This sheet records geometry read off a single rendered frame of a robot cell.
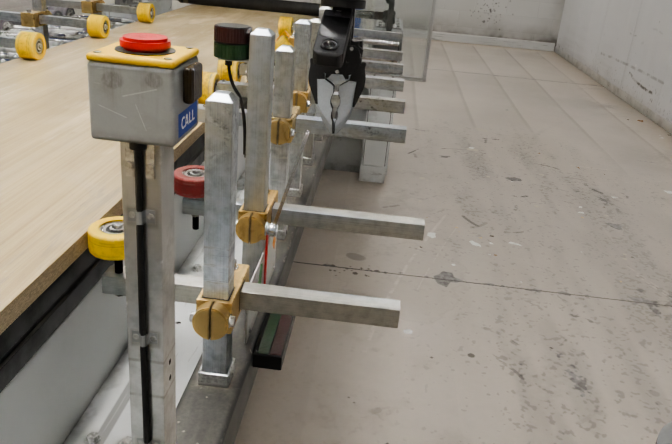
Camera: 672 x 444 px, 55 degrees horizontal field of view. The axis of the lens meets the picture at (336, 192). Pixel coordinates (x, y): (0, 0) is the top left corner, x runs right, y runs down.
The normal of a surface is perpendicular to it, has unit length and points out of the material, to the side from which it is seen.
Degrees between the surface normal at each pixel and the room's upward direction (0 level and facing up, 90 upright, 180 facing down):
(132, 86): 90
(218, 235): 90
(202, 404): 0
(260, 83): 90
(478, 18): 90
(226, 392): 0
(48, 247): 0
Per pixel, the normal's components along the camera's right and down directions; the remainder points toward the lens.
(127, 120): -0.09, 0.36
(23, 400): 0.99, 0.11
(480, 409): 0.08, -0.93
